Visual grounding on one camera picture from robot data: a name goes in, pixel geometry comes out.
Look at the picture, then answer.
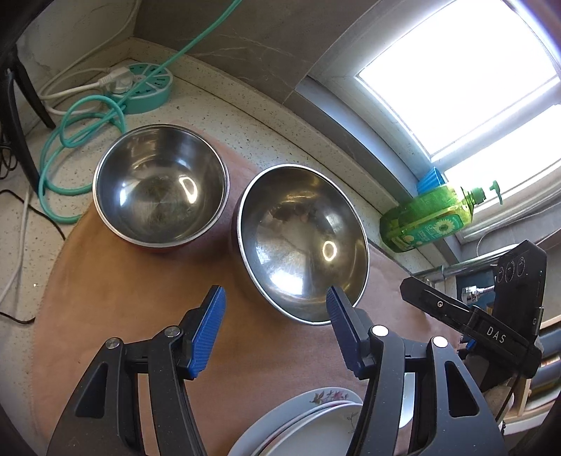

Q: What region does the green dish soap bottle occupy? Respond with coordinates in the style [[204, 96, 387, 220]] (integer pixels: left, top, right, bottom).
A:
[[379, 183, 487, 253]]

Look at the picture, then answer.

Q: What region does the white plate grey leaf pattern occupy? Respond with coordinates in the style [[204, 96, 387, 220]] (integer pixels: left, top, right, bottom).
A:
[[252, 381, 366, 455]]

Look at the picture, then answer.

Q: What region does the blue ribbed sponge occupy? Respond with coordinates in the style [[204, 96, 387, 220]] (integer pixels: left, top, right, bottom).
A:
[[417, 167, 447, 195]]

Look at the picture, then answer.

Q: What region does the teal round power strip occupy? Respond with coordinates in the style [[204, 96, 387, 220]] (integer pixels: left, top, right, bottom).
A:
[[104, 63, 174, 114]]

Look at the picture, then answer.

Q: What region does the wooden shelf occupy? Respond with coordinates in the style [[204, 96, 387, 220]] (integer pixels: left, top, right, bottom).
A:
[[503, 315, 560, 436]]

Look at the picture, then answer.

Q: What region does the teal hose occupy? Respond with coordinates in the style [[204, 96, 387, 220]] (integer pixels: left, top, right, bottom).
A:
[[37, 0, 244, 225]]

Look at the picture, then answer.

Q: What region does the large pink-flower plate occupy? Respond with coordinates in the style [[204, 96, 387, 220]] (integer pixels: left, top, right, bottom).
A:
[[254, 402, 362, 456]]

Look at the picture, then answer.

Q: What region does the red steel bowl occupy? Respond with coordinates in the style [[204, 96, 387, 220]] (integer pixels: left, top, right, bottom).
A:
[[92, 123, 230, 251]]

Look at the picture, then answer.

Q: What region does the white cable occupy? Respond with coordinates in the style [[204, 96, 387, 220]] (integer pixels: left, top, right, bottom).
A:
[[0, 0, 146, 308]]

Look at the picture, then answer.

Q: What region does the white-gloved right hand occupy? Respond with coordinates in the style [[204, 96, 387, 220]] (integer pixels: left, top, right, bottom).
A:
[[463, 340, 521, 424]]

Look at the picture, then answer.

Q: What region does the pink towel mat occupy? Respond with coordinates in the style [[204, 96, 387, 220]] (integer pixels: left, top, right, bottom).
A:
[[30, 120, 466, 456]]

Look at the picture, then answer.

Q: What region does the chrome kitchen faucet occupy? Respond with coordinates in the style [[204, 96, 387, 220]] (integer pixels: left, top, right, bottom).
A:
[[400, 244, 514, 303]]

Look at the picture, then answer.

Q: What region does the black cable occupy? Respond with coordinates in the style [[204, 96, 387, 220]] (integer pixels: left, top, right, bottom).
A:
[[0, 143, 67, 326]]

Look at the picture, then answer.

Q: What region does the large stainless steel bowl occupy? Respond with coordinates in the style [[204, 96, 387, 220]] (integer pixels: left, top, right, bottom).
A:
[[231, 163, 370, 326]]

